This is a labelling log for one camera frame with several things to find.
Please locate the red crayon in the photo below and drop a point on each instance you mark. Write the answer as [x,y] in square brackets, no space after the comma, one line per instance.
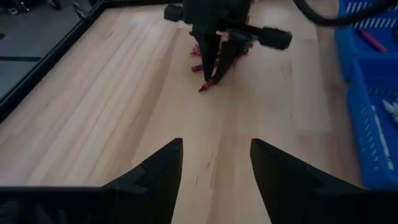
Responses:
[196,68]
[206,85]
[371,40]
[196,51]

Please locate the black aluminium table frame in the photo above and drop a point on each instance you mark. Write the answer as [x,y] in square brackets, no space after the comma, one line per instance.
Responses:
[46,61]

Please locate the white paper-wrapped crayon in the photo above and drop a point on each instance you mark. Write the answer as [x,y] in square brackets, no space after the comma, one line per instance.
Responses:
[395,118]
[381,137]
[390,107]

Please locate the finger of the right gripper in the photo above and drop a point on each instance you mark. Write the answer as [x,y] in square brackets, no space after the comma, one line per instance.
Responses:
[228,59]
[210,53]

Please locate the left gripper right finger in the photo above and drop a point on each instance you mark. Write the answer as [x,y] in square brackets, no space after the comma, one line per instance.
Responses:
[295,199]

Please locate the blue slotted plastic basket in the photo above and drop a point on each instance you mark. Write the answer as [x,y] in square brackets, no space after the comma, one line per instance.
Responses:
[351,53]
[367,149]

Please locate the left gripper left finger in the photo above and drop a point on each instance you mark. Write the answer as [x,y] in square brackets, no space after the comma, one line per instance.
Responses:
[140,199]

